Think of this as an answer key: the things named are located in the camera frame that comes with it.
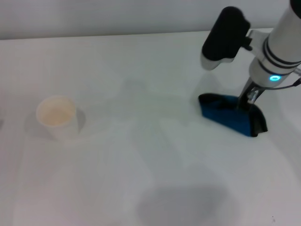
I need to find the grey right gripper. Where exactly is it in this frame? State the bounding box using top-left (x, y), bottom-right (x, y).
top-left (236, 79), bottom-right (264, 111)

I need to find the blue rag with black trim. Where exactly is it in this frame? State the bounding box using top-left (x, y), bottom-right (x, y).
top-left (198, 93), bottom-right (269, 137)

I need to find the white paper cup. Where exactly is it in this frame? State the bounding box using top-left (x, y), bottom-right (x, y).
top-left (36, 95), bottom-right (79, 142)

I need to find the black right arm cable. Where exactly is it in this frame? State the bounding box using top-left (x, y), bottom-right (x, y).
top-left (265, 79), bottom-right (301, 91)

